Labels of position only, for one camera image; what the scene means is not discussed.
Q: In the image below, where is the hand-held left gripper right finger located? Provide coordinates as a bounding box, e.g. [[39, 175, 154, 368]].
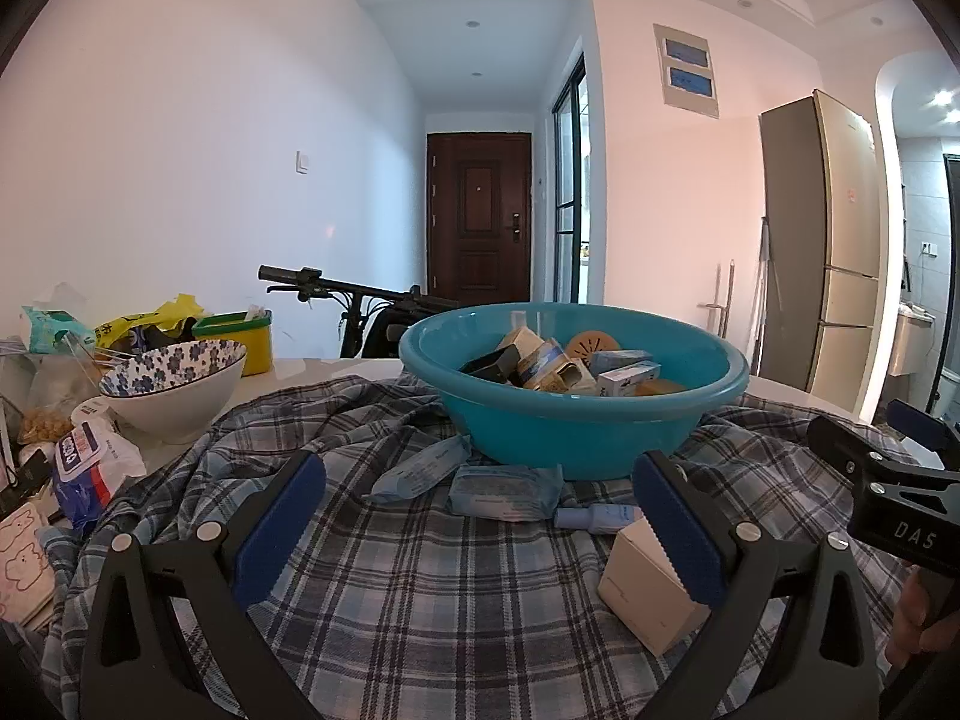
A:
[[631, 450, 882, 720]]

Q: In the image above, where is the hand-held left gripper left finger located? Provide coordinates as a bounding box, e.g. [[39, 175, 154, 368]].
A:
[[79, 450, 328, 720]]

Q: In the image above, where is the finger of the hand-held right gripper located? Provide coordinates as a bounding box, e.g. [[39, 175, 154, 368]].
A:
[[887, 399, 960, 470], [807, 414, 913, 485]]

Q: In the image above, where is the white cardboard box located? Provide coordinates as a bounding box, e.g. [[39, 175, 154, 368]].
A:
[[598, 517, 712, 657]]

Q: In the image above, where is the teal plastic basin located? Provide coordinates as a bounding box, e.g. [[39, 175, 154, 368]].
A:
[[399, 303, 749, 481]]

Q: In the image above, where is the person's right hand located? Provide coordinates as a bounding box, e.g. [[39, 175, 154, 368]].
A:
[[889, 568, 960, 670]]

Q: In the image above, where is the small blue bottle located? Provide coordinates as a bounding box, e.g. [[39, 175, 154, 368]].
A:
[[555, 504, 646, 535]]

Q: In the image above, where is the white kitchen cabinet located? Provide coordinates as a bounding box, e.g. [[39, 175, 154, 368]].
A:
[[896, 300, 937, 376]]

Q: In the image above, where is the light blue wipes packet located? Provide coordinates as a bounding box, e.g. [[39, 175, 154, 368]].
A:
[[366, 436, 473, 505], [447, 465, 565, 524]]

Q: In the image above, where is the blue and white box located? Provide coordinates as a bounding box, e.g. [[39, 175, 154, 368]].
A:
[[598, 361, 661, 398]]

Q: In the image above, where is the blue floral ceramic bowl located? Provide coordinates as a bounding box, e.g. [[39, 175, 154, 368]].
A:
[[99, 339, 248, 445]]

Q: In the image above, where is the light blue box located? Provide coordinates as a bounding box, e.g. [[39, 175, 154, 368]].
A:
[[589, 350, 653, 376]]

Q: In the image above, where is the wooden floor rack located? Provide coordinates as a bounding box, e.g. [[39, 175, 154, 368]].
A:
[[697, 261, 736, 342]]

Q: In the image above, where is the blue plaid cloth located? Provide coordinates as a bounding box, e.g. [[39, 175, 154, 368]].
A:
[[41, 371, 920, 720]]

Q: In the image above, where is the beige refrigerator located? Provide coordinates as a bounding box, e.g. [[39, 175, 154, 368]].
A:
[[759, 88, 882, 413]]

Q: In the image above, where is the yellow container with green lid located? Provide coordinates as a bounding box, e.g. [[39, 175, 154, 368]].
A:
[[191, 309, 275, 377]]

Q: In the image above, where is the orange round disc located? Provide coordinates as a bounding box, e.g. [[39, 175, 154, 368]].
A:
[[566, 331, 620, 361]]

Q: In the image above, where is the blue and yellow box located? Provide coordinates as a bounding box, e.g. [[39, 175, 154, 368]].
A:
[[517, 340, 593, 393]]

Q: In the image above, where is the beige small box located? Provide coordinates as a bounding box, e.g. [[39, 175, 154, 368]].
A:
[[495, 326, 542, 361]]

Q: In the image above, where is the black small box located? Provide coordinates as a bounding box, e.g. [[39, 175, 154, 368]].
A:
[[459, 345, 522, 385]]

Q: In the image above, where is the yellow plastic bag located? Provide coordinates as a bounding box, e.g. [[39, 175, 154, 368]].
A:
[[94, 292, 205, 353]]

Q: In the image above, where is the black bicycle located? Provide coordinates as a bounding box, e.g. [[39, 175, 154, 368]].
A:
[[257, 265, 458, 359]]

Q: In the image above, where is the pink bear notebook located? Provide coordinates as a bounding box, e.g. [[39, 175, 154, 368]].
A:
[[0, 499, 57, 627]]

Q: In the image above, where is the clear snack bag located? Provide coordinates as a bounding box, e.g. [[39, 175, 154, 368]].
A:
[[19, 360, 106, 445]]

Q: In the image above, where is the teal tissue pack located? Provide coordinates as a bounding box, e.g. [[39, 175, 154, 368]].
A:
[[21, 305, 98, 353]]

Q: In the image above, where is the black framed glass door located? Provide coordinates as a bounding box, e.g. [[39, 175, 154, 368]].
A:
[[551, 52, 590, 305]]

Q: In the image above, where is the dark brown entrance door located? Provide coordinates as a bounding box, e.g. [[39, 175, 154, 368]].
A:
[[426, 132, 533, 299]]

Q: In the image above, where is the white mop handle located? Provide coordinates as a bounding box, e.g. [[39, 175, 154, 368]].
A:
[[754, 216, 770, 376]]

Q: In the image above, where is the wall electrical panel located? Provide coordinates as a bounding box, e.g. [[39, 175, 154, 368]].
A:
[[654, 22, 719, 119]]

